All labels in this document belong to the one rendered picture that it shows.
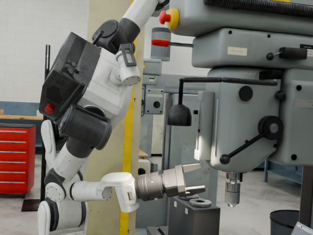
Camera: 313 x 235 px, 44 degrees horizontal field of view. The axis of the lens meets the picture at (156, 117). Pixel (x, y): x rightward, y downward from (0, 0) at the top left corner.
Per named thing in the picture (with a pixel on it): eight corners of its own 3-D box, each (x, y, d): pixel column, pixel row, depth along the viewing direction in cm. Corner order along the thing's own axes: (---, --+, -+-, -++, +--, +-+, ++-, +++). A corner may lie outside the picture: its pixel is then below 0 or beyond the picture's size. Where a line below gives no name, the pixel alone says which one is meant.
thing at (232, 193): (238, 200, 126) (239, 183, 126) (240, 204, 121) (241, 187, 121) (223, 199, 126) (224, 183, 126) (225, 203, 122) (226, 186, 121)
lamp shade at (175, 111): (161, 123, 115) (163, 103, 115) (180, 123, 119) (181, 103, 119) (177, 126, 109) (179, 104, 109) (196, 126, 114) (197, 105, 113)
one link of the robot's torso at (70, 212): (37, 228, 166) (37, 120, 167) (74, 222, 177) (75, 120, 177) (51, 236, 154) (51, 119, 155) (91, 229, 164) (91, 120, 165)
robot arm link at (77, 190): (97, 208, 132) (54, 206, 141) (112, 191, 140) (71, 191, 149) (87, 181, 128) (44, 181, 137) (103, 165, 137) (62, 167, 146)
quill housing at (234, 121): (221, 176, 111) (228, 64, 109) (195, 163, 131) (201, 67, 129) (280, 176, 116) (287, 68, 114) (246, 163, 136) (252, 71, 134)
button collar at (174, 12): (172, 26, 112) (173, 5, 111) (166, 30, 117) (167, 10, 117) (178, 27, 112) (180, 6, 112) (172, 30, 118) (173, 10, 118)
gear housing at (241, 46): (220, 62, 106) (222, 25, 106) (189, 67, 130) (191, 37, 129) (323, 70, 115) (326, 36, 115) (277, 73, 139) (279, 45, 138)
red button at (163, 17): (161, 23, 112) (162, 9, 111) (157, 25, 116) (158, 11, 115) (172, 24, 113) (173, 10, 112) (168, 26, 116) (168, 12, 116)
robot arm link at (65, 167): (33, 185, 138) (57, 147, 126) (56, 167, 149) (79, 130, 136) (57, 206, 137) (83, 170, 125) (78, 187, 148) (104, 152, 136)
